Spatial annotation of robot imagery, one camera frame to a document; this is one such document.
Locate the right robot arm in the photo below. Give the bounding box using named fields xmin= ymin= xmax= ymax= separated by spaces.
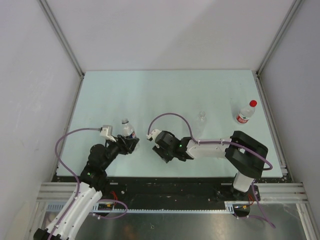
xmin=147 ymin=129 xmax=269 ymax=201

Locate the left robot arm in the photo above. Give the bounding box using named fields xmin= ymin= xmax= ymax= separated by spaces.
xmin=33 ymin=135 xmax=140 ymax=240

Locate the left aluminium corner post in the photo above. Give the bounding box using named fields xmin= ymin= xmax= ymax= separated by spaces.
xmin=37 ymin=0 xmax=85 ymax=77

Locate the red bottle cap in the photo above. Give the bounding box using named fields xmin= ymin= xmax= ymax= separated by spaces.
xmin=249 ymin=100 xmax=258 ymax=108

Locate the right aluminium corner post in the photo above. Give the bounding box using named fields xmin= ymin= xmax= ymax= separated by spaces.
xmin=254 ymin=0 xmax=305 ymax=76

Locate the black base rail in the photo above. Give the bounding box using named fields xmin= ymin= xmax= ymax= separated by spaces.
xmin=51 ymin=176 xmax=263 ymax=211

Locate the short clear bottle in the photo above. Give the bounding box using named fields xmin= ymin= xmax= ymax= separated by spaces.
xmin=121 ymin=118 xmax=137 ymax=139

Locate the tall clear empty bottle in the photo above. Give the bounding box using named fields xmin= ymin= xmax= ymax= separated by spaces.
xmin=192 ymin=111 xmax=207 ymax=139

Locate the clear bottle red label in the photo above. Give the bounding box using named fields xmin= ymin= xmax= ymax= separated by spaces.
xmin=235 ymin=103 xmax=256 ymax=124

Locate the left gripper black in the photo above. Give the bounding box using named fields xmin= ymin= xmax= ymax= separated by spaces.
xmin=101 ymin=134 xmax=139 ymax=170

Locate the slotted cable duct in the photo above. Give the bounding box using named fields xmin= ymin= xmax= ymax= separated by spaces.
xmin=46 ymin=201 xmax=249 ymax=214

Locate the aluminium corner post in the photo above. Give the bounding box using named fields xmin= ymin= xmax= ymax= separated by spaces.
xmin=254 ymin=0 xmax=305 ymax=76
xmin=37 ymin=0 xmax=85 ymax=77

